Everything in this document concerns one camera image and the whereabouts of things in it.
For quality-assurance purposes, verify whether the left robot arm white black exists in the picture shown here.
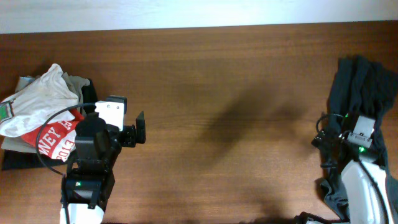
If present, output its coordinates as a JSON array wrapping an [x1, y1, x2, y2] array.
[[60, 112, 146, 223]]

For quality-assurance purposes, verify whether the black folded garment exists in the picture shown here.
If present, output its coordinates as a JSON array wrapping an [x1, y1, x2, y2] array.
[[1, 79, 98, 171]]

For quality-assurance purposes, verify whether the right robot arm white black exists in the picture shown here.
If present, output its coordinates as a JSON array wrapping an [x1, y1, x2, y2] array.
[[312, 120, 397, 223]]

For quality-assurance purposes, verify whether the dark green t-shirt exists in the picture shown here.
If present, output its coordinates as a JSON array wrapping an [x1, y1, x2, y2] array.
[[317, 55, 398, 222]]

